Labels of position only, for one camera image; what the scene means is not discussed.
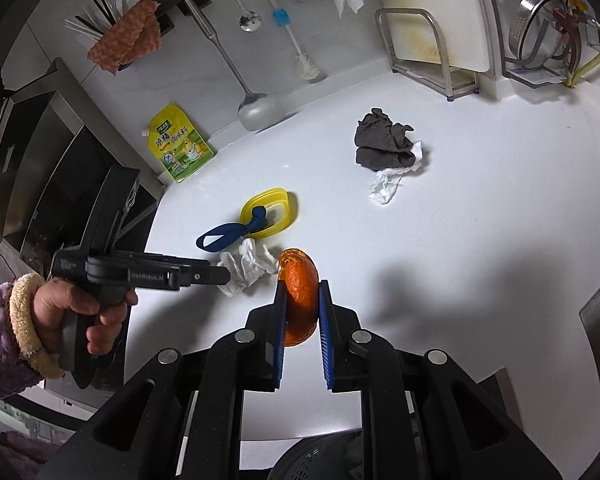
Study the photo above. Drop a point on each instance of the metal colander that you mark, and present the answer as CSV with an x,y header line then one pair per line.
x,y
535,30

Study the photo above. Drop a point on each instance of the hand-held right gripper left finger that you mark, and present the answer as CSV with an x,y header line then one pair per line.
x,y
280,330

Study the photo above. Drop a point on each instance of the yellow oval lid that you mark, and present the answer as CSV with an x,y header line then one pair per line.
x,y
288,210

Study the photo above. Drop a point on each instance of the white tissue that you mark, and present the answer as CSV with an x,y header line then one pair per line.
x,y
245,270
387,185

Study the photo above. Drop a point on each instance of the reddish brown plastic tool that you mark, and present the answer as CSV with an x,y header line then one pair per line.
x,y
572,45

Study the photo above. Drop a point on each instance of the steel range hood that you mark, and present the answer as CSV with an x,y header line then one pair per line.
x,y
25,125

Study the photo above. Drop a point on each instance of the person's left hand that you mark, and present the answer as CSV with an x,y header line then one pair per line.
x,y
55,305

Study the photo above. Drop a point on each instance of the orange peel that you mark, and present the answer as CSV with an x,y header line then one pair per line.
x,y
300,285

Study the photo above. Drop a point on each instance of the black perforated waste bin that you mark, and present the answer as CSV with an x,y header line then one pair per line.
x,y
310,460

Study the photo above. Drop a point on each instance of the purple fleece clothing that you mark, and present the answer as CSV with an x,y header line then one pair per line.
x,y
10,450

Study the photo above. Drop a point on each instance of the person's left forearm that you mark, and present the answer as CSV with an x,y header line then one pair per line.
x,y
0,340

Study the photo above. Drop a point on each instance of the metal dish rack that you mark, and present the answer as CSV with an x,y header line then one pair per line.
x,y
530,79

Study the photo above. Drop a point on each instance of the dark grey cloth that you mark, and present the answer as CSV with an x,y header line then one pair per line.
x,y
380,145

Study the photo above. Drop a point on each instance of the white brush with blue grip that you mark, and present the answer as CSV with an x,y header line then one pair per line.
x,y
310,67

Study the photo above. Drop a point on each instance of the white cutting board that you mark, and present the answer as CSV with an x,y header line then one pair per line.
x,y
440,0

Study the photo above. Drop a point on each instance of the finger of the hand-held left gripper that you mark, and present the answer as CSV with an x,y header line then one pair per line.
x,y
205,274

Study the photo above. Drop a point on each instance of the yellow seasoning pouch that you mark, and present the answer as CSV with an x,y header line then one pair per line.
x,y
180,150

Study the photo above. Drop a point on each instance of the orange waffle dish cloth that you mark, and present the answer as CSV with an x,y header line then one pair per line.
x,y
130,35

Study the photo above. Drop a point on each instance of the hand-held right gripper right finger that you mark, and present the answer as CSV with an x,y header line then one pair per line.
x,y
325,340

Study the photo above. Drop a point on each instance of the metal spatula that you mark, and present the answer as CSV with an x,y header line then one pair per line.
x,y
257,112

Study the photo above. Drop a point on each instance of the metal cutting board rack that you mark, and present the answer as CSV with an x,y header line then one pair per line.
x,y
448,75

